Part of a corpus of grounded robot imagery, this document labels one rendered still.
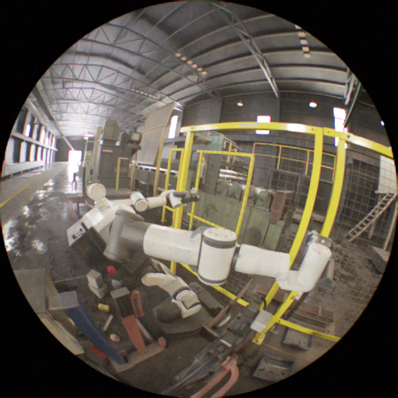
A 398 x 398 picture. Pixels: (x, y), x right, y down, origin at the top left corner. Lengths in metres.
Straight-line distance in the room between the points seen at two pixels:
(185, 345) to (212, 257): 1.28
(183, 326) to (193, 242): 1.14
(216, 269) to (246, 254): 0.08
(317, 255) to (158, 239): 0.38
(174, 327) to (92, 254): 1.02
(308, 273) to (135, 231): 0.45
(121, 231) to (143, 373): 1.26
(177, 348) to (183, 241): 1.27
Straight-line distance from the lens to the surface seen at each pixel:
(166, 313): 1.27
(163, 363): 1.46
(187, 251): 0.34
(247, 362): 1.59
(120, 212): 0.43
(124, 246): 0.41
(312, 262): 0.37
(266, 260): 0.35
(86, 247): 0.57
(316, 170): 0.95
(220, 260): 0.32
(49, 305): 0.67
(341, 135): 1.03
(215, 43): 11.92
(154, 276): 0.80
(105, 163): 4.49
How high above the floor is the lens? 1.43
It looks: 12 degrees down
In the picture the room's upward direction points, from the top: 9 degrees clockwise
